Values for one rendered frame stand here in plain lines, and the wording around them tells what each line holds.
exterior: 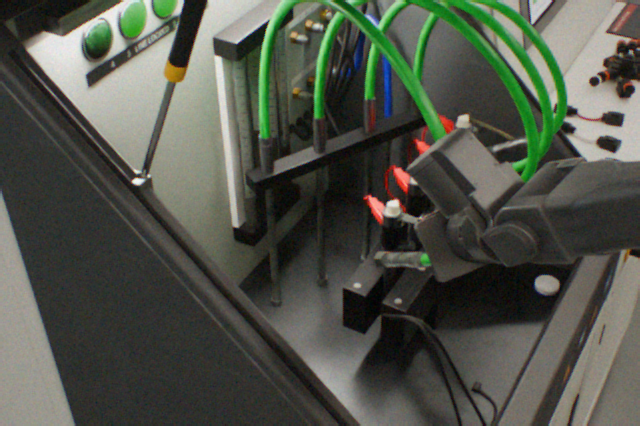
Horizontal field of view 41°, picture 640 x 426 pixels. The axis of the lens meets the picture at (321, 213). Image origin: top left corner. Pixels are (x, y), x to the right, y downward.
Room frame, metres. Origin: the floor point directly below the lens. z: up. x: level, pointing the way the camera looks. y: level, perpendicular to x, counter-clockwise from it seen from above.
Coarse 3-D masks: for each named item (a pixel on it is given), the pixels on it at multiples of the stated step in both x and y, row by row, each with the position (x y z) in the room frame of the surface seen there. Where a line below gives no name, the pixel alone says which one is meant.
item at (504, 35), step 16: (400, 0) 1.06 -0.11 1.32; (448, 0) 1.03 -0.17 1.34; (464, 0) 1.02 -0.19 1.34; (384, 16) 1.08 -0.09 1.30; (480, 16) 1.01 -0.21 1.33; (384, 32) 1.08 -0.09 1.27; (496, 32) 0.99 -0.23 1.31; (512, 48) 0.98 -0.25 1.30; (368, 64) 1.09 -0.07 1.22; (528, 64) 0.97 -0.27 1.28; (368, 80) 1.09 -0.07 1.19; (368, 96) 1.09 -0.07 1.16; (544, 96) 0.96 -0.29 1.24; (368, 112) 1.08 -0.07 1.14; (544, 112) 0.95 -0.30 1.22; (368, 128) 1.08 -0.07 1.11; (544, 128) 0.95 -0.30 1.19; (544, 144) 0.95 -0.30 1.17
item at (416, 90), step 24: (288, 0) 0.93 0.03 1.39; (312, 0) 0.89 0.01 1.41; (336, 0) 0.86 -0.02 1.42; (360, 24) 0.82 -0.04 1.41; (264, 48) 0.97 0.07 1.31; (384, 48) 0.79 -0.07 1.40; (264, 72) 0.98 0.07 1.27; (408, 72) 0.77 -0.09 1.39; (264, 96) 0.99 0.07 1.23; (264, 120) 0.99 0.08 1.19; (432, 120) 0.73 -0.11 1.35; (264, 144) 0.99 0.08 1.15
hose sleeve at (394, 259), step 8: (384, 256) 0.78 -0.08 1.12; (392, 256) 0.77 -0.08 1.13; (400, 256) 0.76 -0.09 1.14; (408, 256) 0.75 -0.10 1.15; (416, 256) 0.74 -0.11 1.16; (384, 264) 0.78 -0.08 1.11; (392, 264) 0.76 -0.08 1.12; (400, 264) 0.75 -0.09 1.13; (408, 264) 0.74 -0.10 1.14; (416, 264) 0.73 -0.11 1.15
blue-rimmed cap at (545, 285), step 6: (540, 276) 1.03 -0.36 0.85; (546, 276) 1.03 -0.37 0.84; (540, 282) 1.02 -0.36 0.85; (546, 282) 1.02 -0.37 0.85; (552, 282) 1.02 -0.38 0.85; (558, 282) 1.02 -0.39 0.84; (540, 288) 1.01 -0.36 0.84; (546, 288) 1.00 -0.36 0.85; (552, 288) 1.00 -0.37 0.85; (558, 288) 1.01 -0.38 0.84; (540, 294) 1.00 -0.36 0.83; (546, 294) 1.00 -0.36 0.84; (552, 294) 1.00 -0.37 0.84
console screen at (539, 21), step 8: (520, 0) 1.32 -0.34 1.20; (528, 0) 1.34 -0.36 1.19; (536, 0) 1.37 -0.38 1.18; (544, 0) 1.40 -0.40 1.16; (552, 0) 1.43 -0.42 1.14; (560, 0) 1.47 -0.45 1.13; (520, 8) 1.32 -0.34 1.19; (528, 8) 1.34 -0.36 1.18; (536, 8) 1.37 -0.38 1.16; (544, 8) 1.40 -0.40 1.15; (552, 8) 1.43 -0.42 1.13; (560, 8) 1.47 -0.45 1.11; (528, 16) 1.34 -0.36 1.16; (536, 16) 1.36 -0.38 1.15; (544, 16) 1.40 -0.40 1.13; (552, 16) 1.43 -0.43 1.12; (536, 24) 1.36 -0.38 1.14; (544, 24) 1.39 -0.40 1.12; (528, 40) 1.32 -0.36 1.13; (528, 48) 1.32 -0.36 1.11
